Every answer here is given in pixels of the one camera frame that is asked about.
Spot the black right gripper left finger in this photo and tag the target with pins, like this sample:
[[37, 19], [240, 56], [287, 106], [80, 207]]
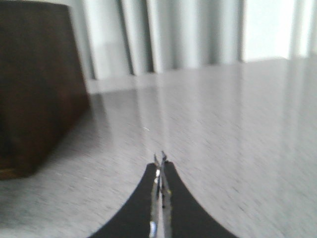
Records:
[[139, 216]]

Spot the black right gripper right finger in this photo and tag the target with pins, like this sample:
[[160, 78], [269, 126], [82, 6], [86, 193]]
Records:
[[183, 216]]

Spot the dark wooden drawer cabinet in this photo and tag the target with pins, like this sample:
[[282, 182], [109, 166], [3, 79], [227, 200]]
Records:
[[42, 87]]

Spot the grey pleated curtain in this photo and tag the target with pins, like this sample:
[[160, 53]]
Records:
[[121, 37]]

